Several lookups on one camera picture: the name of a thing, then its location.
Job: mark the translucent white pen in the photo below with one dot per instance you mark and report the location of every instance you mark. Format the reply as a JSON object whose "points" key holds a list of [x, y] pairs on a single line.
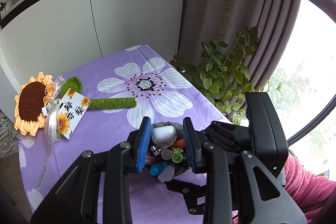
{"points": [[166, 174]]}

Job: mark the window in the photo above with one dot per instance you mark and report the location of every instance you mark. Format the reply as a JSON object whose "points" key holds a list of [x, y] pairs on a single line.
{"points": [[309, 69]]}

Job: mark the crochet sunflower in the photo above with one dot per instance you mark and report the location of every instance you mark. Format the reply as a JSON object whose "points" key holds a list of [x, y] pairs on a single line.
{"points": [[31, 100]]}

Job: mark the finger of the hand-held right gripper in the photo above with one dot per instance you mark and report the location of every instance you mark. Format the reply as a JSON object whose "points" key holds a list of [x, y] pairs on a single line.
{"points": [[191, 195], [223, 134]]}

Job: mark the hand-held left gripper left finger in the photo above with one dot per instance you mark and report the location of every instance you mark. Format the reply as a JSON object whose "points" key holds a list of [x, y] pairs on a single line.
{"points": [[143, 145]]}

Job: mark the grey pink curtain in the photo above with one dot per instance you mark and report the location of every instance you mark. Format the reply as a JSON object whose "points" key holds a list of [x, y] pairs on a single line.
{"points": [[275, 16]]}

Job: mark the person's right forearm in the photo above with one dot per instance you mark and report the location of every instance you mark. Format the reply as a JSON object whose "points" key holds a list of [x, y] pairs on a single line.
{"points": [[309, 184]]}

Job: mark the grey clay pen holder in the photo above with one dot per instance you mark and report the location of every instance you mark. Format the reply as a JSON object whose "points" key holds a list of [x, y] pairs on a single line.
{"points": [[181, 171]]}

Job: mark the red pen with clear cap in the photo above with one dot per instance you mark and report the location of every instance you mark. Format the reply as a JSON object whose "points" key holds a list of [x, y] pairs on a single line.
{"points": [[150, 160]]}

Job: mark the clear printed ribbon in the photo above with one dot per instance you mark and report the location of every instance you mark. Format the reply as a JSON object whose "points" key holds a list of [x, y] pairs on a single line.
{"points": [[50, 140]]}

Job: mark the purple floral tablecloth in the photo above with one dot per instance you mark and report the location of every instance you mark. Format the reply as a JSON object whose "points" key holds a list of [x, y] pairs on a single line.
{"points": [[105, 134]]}

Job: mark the green leafy plant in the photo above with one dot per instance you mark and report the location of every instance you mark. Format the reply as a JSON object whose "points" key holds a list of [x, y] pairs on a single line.
{"points": [[220, 77]]}

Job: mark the white rounded case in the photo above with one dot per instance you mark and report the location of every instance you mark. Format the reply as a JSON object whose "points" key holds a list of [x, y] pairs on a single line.
{"points": [[162, 134]]}

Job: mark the blue pen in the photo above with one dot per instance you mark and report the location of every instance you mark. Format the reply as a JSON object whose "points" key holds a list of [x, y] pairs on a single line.
{"points": [[157, 169]]}

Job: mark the small silver metal clip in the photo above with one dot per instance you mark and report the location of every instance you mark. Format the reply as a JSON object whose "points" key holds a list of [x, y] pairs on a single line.
{"points": [[155, 150]]}

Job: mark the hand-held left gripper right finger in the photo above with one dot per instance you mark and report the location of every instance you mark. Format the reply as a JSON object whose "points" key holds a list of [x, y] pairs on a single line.
{"points": [[190, 145]]}

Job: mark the tall stack of papers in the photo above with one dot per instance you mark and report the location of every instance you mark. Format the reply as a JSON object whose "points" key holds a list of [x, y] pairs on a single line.
{"points": [[8, 134]]}

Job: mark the green pen with carrot charm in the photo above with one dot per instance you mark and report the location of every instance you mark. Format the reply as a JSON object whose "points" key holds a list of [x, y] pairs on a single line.
{"points": [[177, 158]]}

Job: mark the white bookcase cabinet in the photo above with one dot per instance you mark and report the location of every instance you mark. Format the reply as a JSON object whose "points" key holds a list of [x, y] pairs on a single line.
{"points": [[131, 16]]}

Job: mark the sunflower print gift tag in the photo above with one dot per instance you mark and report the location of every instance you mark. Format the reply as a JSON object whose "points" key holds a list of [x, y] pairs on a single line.
{"points": [[74, 108]]}

